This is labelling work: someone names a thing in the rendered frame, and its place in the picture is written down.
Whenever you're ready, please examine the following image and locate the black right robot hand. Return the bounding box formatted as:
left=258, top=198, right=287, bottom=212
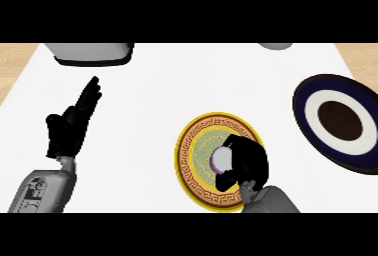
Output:
left=214, top=133, right=271, bottom=193

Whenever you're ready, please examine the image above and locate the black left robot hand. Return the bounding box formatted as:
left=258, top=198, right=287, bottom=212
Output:
left=44, top=75, right=103, bottom=160

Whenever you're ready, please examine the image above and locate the purple-rimmed can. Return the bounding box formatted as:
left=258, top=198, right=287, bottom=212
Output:
left=208, top=145, right=234, bottom=175

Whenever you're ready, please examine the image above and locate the yellow patterned plate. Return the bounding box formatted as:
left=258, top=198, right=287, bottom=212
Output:
left=172, top=111, right=265, bottom=213

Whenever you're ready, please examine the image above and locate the navy and white plate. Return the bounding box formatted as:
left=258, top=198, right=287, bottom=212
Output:
left=290, top=73, right=378, bottom=176

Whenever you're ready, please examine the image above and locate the grey and black appliance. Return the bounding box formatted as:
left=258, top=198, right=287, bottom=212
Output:
left=42, top=42, right=135, bottom=68

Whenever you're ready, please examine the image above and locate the grey round object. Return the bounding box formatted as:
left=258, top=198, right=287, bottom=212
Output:
left=256, top=42, right=293, bottom=51

